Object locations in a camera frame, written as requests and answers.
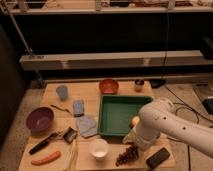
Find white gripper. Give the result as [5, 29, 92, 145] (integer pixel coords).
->
[122, 128, 141, 146]

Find dark grape bunch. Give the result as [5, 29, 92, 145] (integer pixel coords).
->
[115, 145, 139, 166]

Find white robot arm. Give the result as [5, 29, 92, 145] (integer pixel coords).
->
[123, 98, 213, 158]

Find red bowl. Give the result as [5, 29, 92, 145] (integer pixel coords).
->
[99, 79, 119, 94]

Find purple bowl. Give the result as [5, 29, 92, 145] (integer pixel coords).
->
[26, 107, 54, 133]

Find orange fruit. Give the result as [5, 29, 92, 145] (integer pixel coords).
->
[130, 116, 140, 128]

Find green plastic tray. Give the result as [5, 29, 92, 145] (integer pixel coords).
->
[98, 95, 152, 137]

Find black rectangular block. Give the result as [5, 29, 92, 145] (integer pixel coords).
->
[146, 148, 170, 169]

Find white cup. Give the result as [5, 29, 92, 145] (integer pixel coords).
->
[89, 139, 109, 160]

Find grey folded cloth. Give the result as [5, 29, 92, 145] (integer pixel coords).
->
[76, 116, 97, 138]

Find yellow corn cob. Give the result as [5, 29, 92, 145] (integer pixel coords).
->
[63, 140, 78, 171]

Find orange carrot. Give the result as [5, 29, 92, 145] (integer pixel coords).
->
[31, 151, 61, 166]

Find blue plastic cup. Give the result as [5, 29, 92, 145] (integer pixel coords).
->
[56, 85, 68, 101]

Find metal fork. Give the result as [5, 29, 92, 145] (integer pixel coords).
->
[50, 104, 72, 115]

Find black floor cables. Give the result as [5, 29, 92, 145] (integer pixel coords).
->
[163, 84, 213, 171]

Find black handled knife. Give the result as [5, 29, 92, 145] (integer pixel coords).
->
[29, 133, 58, 155]

